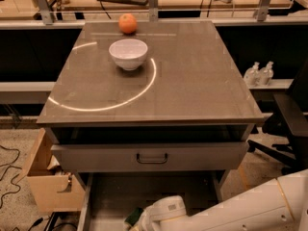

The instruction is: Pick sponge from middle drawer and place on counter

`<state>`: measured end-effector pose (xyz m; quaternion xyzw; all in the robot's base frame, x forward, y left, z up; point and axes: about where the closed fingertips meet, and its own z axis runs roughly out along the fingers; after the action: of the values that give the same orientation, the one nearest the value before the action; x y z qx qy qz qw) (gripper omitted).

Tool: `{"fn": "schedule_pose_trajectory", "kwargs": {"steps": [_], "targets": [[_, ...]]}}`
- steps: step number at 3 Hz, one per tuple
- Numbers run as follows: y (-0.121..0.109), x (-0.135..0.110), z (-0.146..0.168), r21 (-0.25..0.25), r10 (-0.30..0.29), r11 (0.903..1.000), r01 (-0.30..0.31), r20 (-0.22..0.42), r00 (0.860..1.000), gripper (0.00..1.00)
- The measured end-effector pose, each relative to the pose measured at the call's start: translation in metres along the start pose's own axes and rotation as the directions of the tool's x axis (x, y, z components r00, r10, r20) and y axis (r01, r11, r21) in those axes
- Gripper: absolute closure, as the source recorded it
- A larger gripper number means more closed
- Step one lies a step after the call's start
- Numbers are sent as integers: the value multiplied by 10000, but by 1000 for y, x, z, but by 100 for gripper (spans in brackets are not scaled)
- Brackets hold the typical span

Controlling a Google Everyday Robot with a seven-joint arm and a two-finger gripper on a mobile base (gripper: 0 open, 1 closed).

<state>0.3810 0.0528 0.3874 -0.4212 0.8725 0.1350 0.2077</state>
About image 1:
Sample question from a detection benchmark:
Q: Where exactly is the cardboard box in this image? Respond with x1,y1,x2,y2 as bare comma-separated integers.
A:
17,129,85,213

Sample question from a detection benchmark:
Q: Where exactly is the clear plastic bottle right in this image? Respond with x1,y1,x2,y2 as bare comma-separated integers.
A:
258,62,273,86

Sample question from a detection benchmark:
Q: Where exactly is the black office chair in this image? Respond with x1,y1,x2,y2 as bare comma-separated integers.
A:
247,62,308,175

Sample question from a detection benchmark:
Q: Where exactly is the grey top drawer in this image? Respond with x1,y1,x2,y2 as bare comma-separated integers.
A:
51,141,248,172

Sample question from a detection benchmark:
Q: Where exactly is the white ceramic bowl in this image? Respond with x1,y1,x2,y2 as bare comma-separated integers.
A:
109,38,148,70

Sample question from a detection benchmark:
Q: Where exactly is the grey cabinet counter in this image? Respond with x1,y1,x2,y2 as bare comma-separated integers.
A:
38,21,263,127

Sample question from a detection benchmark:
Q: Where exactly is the open grey middle drawer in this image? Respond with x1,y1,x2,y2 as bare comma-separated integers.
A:
77,171,221,231

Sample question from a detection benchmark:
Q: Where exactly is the black drawer handle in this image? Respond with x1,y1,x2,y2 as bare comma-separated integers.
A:
136,153,168,165

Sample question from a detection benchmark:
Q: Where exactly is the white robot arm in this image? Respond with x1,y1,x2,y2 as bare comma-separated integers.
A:
137,169,308,231

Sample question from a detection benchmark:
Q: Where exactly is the orange fruit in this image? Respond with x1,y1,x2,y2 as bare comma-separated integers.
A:
118,13,138,34

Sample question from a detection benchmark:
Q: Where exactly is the green yellow sponge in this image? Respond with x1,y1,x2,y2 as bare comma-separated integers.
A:
124,207,143,228

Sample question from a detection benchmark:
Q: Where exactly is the black floor cable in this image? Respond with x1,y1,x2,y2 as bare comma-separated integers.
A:
0,144,23,210

